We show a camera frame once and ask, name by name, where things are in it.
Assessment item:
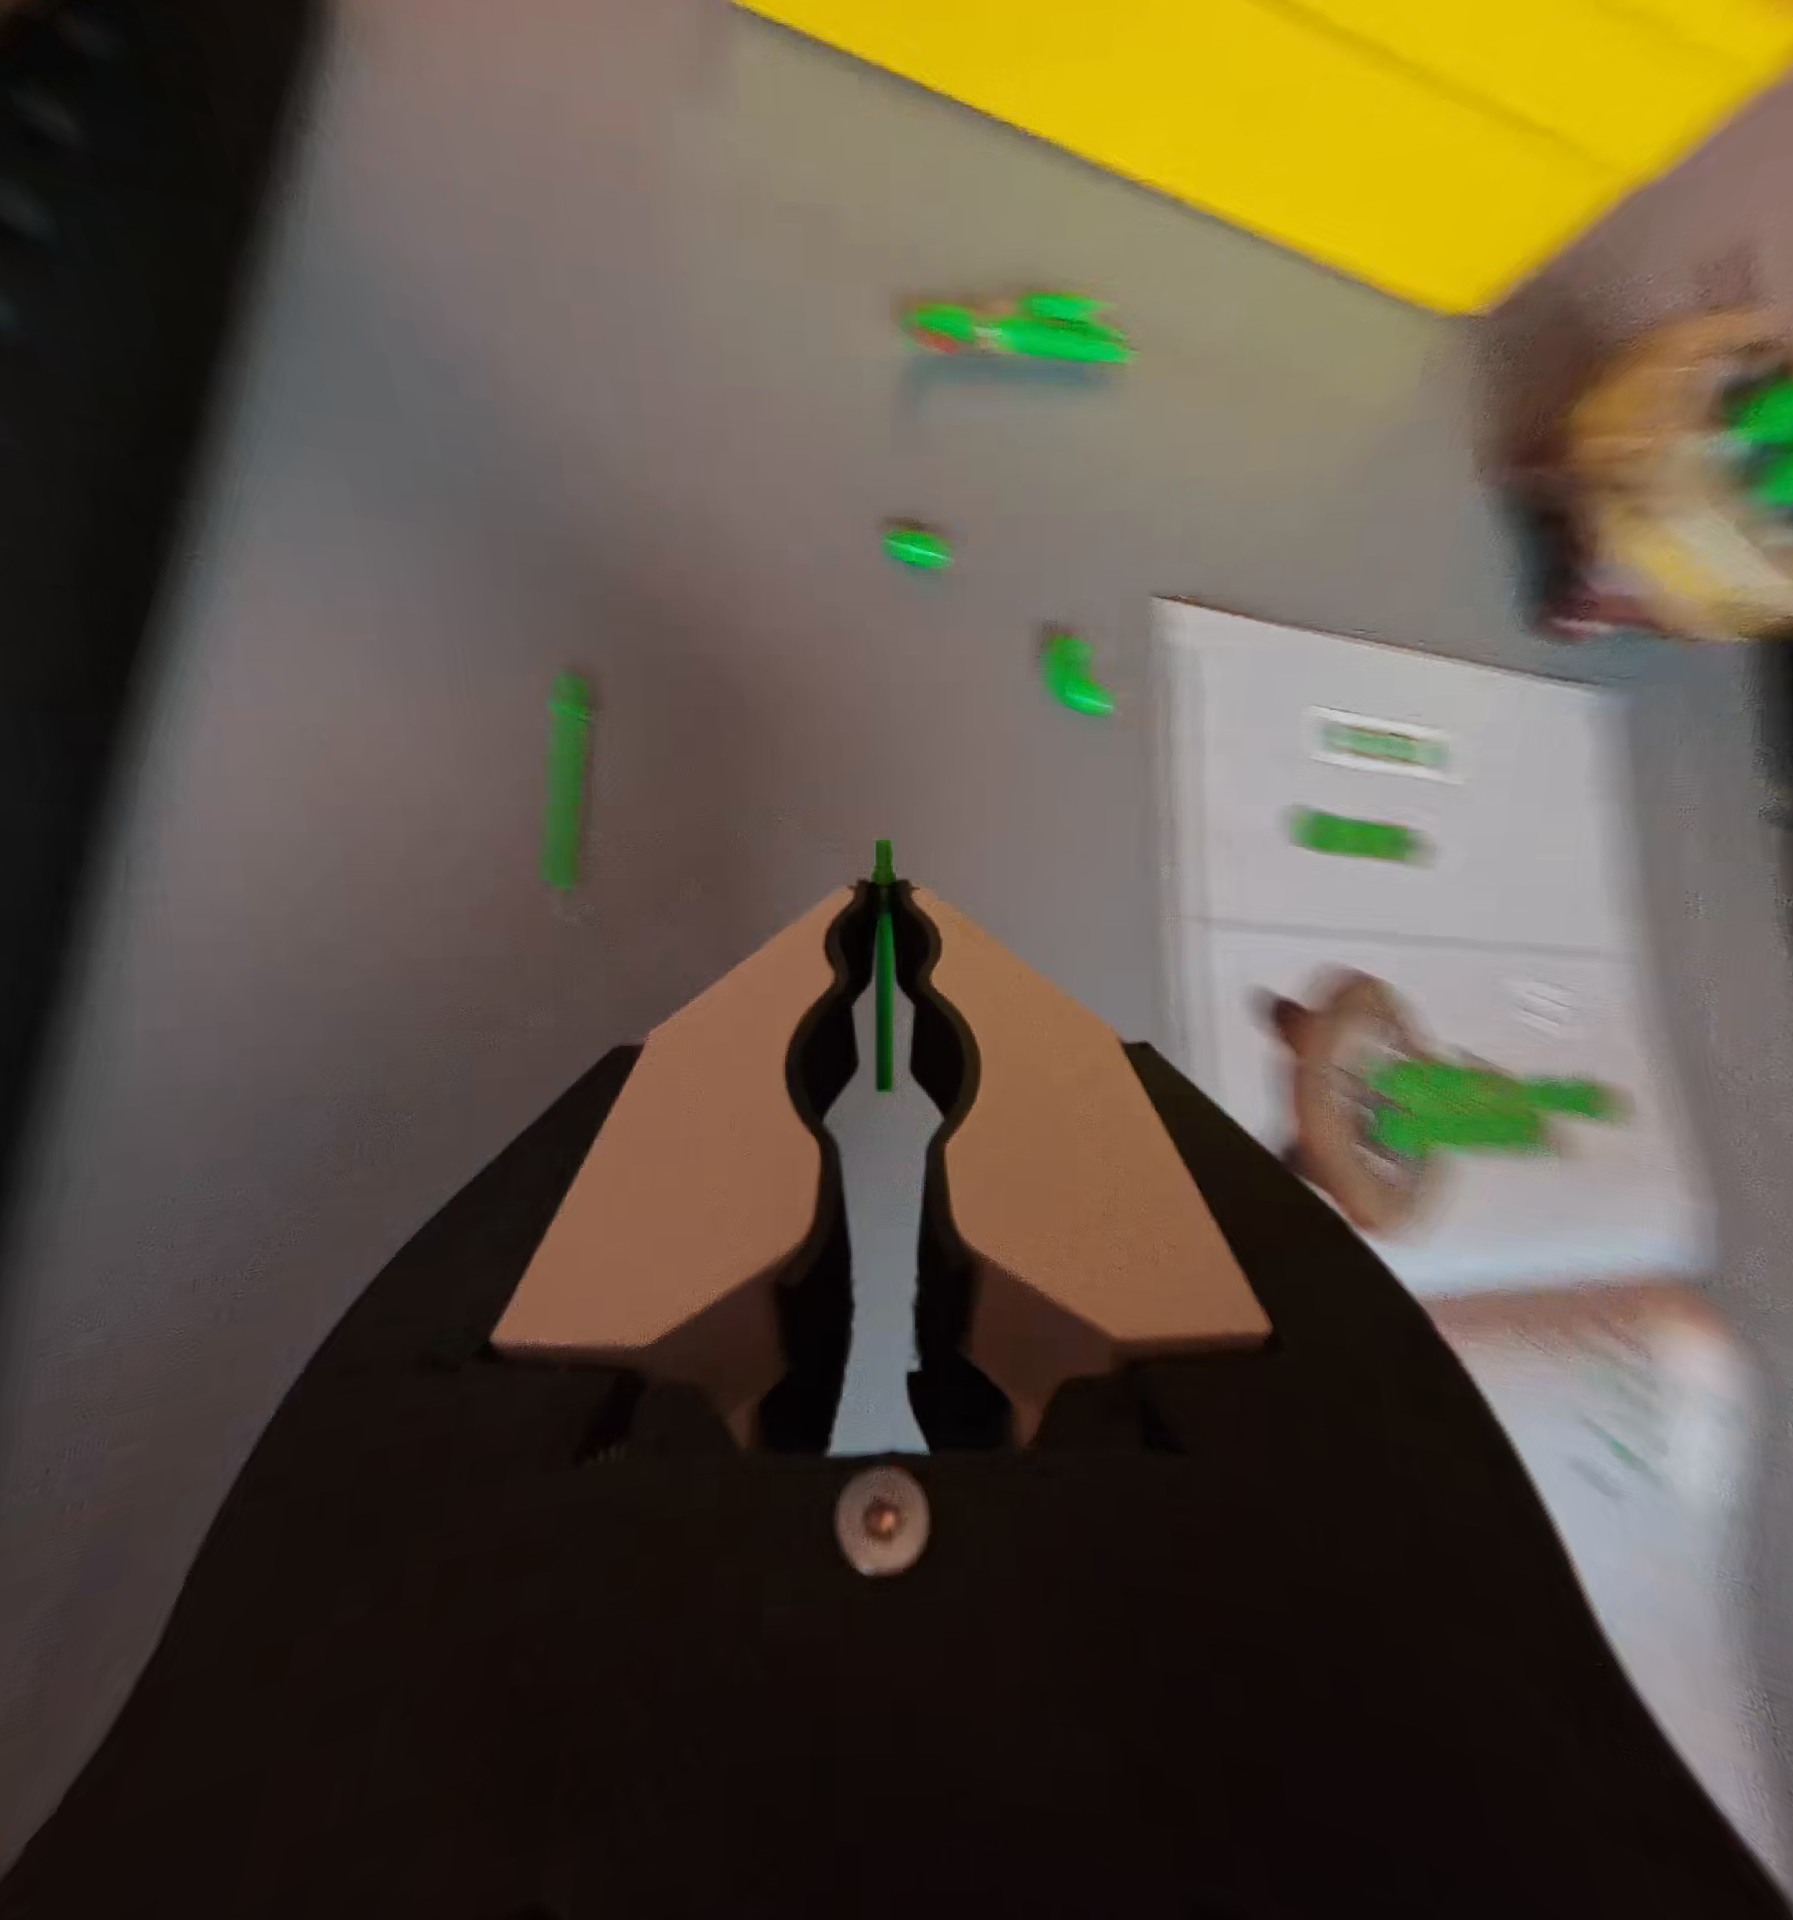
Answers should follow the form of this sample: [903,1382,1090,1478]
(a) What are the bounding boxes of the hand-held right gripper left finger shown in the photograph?
[491,881,862,1448]

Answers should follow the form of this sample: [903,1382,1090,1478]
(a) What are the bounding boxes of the thin green lego rod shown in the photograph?
[540,669,599,893]
[873,837,902,1097]

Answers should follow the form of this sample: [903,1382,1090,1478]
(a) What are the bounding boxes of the yellow plastic bin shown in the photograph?
[728,0,1793,321]

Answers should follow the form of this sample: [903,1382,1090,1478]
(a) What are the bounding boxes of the scattered green lego clips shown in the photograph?
[899,288,1139,373]

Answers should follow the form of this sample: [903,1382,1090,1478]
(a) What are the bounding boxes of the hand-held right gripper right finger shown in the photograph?
[910,886,1273,1448]

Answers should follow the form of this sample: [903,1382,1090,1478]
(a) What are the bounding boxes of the lego instruction booklet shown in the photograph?
[1148,595,1760,1517]

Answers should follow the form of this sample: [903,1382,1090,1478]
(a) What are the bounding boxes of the tan round lego pot model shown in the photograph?
[1488,300,1793,651]

